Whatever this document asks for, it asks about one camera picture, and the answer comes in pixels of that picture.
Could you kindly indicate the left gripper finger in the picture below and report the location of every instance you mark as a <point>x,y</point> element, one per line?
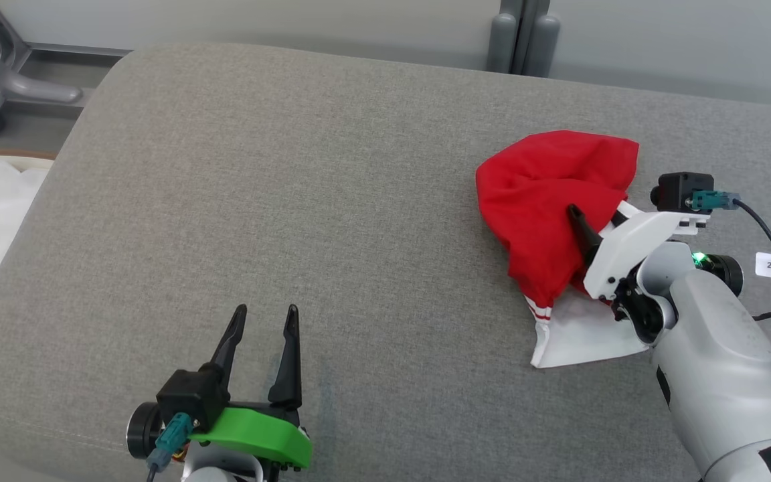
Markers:
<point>230,348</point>
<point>290,361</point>

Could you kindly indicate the left black wrist camera box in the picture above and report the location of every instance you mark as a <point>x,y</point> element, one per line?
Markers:
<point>188,398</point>

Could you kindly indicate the grey metal furniture leg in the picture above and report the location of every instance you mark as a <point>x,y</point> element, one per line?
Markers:
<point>37,86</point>

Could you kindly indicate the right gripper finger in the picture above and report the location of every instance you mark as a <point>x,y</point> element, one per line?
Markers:
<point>587,237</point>
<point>619,213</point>

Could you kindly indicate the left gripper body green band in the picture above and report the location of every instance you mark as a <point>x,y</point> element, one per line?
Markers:
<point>258,432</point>

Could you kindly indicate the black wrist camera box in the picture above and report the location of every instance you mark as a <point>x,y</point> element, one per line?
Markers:
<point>188,398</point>
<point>683,191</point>

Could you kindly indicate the grey rounded partition foot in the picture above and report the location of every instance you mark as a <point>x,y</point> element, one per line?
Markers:
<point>502,43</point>
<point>547,47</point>

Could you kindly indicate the grey partition frame post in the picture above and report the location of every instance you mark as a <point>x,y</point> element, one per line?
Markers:
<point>525,27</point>

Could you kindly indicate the left black wrist motor cylinder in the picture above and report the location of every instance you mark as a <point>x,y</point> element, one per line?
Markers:
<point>141,432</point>

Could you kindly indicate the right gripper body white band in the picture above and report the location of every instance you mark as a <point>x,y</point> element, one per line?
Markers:
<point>626,248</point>

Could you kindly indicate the right black wrist motor cylinder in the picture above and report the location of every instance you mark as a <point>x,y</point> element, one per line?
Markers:
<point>727,273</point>

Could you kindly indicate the black wrist motor cylinder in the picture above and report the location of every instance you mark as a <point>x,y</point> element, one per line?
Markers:
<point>141,432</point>
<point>727,273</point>

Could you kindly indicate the right black wrist camera box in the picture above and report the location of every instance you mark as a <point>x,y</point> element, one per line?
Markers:
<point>683,191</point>

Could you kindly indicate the red white basketball jersey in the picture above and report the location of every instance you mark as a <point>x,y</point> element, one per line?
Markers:
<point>539,194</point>

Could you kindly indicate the right white grey robot arm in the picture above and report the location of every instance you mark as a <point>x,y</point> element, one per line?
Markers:
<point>713,361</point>

